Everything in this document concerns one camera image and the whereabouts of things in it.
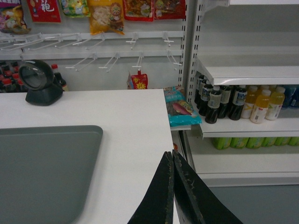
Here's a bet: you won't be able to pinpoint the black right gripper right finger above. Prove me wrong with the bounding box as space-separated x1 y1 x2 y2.
172 150 242 224

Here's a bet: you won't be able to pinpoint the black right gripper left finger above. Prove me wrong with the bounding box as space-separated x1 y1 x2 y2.
128 152 174 224

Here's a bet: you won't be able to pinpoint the white checkout counter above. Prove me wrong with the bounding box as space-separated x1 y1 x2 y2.
0 89 173 224

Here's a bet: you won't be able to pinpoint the blue seaweed snack bag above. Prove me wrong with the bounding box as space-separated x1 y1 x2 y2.
163 85 202 127

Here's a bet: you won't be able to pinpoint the dark soy bottle front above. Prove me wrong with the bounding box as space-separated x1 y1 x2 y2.
205 85 221 124

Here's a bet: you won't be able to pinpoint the yellow juice bottle front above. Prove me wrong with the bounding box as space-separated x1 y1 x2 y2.
250 90 271 124

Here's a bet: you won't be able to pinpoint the yellow juice bottle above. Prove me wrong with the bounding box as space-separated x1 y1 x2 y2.
250 90 271 124
265 86 285 120

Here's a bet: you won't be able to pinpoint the dark soy bottle tall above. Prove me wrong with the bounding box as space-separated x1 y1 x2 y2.
228 85 247 120

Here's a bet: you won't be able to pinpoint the red yellow pouch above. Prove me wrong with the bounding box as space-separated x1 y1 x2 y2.
127 70 148 90

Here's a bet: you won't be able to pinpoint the yellow juice bottle right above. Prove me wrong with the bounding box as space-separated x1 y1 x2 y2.
265 86 285 120

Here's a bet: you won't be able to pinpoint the white metal shelving unit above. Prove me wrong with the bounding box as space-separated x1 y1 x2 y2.
0 0 299 187

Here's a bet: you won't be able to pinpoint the black barcode scanner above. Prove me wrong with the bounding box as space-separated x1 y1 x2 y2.
19 60 63 106

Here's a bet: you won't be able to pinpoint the yellow chips bag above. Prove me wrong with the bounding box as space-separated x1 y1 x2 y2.
87 0 124 35

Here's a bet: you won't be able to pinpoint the red snack bag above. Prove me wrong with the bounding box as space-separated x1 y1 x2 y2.
27 0 61 23

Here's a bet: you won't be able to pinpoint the purple snack bag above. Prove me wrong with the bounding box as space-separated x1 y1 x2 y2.
0 2 31 35

